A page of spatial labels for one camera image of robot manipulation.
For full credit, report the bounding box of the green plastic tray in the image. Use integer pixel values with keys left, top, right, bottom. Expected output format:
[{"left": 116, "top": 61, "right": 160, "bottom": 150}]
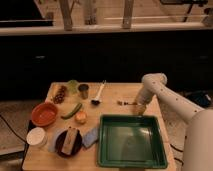
[{"left": 97, "top": 115, "right": 168, "bottom": 169}]

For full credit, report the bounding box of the black cable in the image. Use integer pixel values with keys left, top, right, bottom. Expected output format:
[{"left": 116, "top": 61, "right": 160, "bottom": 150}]
[
  {"left": 0, "top": 114, "right": 29, "bottom": 162},
  {"left": 170, "top": 143, "right": 185, "bottom": 154}
]

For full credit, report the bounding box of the black cable left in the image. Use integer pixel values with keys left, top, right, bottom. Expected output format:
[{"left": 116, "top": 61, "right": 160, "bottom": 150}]
[{"left": 0, "top": 114, "right": 29, "bottom": 162}]

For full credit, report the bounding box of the green cup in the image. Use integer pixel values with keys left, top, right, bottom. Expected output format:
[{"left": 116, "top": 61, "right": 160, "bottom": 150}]
[{"left": 67, "top": 80, "right": 78, "bottom": 94}]

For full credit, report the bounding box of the black cable right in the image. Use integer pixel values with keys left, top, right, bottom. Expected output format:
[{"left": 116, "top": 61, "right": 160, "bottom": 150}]
[{"left": 170, "top": 143, "right": 185, "bottom": 154}]

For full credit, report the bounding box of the silver fork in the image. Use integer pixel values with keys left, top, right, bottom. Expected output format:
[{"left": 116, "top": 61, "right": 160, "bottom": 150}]
[{"left": 117, "top": 101, "right": 137, "bottom": 106}]

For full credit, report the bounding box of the white round container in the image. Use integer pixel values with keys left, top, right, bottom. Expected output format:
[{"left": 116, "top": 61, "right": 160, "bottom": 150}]
[{"left": 26, "top": 127, "right": 47, "bottom": 147}]

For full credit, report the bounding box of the green cucumber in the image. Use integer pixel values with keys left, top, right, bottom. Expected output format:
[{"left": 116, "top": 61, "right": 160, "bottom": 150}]
[{"left": 61, "top": 103, "right": 83, "bottom": 119}]

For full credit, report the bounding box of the yellow onion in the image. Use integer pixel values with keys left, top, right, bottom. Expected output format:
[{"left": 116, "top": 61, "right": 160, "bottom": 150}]
[{"left": 75, "top": 111, "right": 87, "bottom": 124}]

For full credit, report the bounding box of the wooden block sponge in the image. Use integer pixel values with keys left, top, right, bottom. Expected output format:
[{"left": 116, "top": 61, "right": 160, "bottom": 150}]
[{"left": 62, "top": 128, "right": 78, "bottom": 155}]

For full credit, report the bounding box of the metal cup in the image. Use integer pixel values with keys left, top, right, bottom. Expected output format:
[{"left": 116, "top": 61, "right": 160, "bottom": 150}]
[{"left": 78, "top": 84, "right": 89, "bottom": 99}]

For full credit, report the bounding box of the blue cloth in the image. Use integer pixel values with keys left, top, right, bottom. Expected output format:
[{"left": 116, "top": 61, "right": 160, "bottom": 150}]
[{"left": 82, "top": 127, "right": 99, "bottom": 148}]

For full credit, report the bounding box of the dark brown plate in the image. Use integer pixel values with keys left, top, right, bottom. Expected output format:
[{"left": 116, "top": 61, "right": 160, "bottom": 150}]
[{"left": 55, "top": 131, "right": 82, "bottom": 158}]

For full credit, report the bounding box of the orange bowl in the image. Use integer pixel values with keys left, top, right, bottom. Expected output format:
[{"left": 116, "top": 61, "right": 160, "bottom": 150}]
[{"left": 31, "top": 102, "right": 58, "bottom": 127}]

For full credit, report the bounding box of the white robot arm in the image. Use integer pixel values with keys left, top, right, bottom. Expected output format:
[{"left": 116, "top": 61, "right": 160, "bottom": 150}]
[{"left": 135, "top": 73, "right": 213, "bottom": 171}]

